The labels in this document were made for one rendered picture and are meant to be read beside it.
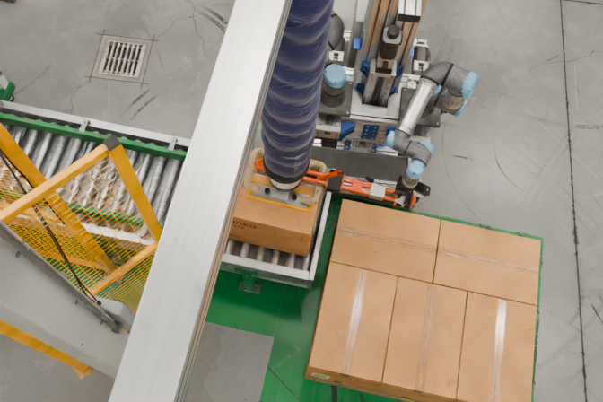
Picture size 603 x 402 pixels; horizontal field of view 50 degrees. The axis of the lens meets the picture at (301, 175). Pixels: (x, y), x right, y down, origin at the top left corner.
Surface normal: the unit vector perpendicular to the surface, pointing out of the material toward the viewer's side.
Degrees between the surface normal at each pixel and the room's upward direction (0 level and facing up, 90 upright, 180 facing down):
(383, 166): 0
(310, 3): 77
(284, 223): 0
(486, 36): 0
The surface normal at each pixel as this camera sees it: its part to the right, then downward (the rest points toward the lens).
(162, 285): 0.04, -0.40
